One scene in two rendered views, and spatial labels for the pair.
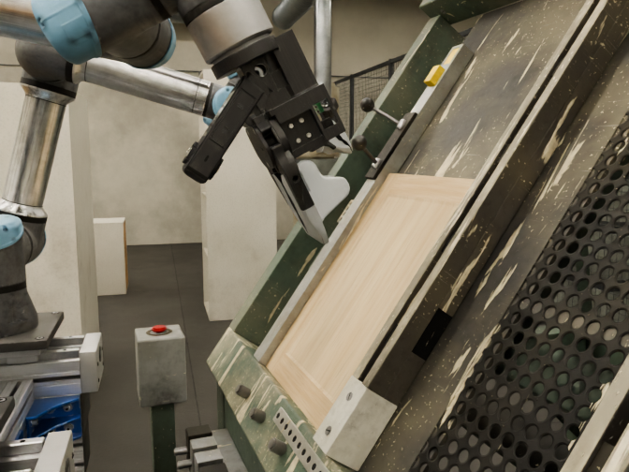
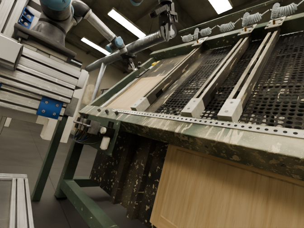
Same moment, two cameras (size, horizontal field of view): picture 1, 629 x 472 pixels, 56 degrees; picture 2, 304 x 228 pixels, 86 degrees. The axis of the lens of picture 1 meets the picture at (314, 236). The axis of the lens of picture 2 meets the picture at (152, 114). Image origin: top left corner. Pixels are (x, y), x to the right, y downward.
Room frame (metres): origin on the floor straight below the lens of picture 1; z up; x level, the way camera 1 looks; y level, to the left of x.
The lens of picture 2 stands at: (-0.17, 0.32, 0.76)
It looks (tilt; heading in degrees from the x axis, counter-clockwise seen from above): 8 degrees up; 336
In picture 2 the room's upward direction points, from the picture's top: 15 degrees clockwise
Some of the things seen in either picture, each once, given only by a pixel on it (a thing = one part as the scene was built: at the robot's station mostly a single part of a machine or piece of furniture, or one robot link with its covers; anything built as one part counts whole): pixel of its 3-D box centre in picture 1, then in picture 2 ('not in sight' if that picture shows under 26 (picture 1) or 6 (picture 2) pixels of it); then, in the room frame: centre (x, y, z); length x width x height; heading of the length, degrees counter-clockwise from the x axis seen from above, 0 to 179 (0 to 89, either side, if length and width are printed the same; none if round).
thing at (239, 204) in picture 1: (237, 196); (65, 104); (5.12, 0.68, 1.03); 0.60 x 0.58 x 2.05; 15
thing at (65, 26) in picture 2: not in sight; (57, 14); (0.70, 0.53, 1.20); 0.13 x 0.12 x 0.14; 2
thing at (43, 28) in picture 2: not in sight; (49, 36); (0.71, 0.53, 1.09); 0.15 x 0.15 x 0.10
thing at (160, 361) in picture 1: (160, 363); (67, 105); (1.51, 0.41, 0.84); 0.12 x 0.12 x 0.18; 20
